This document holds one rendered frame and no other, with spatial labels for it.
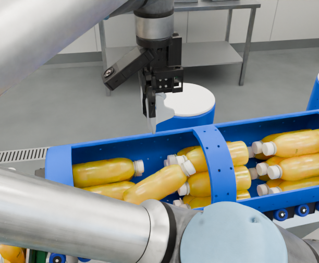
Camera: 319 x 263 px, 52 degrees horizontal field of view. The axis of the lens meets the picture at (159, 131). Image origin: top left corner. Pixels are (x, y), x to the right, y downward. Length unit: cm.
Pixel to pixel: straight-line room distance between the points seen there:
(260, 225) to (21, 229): 27
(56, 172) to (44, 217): 43
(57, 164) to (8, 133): 243
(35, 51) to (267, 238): 31
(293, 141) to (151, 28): 58
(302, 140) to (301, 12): 388
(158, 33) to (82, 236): 37
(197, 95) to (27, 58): 121
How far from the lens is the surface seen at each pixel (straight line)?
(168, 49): 65
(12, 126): 334
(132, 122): 310
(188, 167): 86
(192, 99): 144
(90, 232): 43
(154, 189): 86
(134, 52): 66
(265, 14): 460
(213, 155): 86
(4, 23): 29
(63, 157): 85
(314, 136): 106
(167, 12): 61
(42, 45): 31
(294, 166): 102
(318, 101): 177
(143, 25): 61
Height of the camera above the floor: 177
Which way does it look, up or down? 37 degrees down
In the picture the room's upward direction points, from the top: straight up
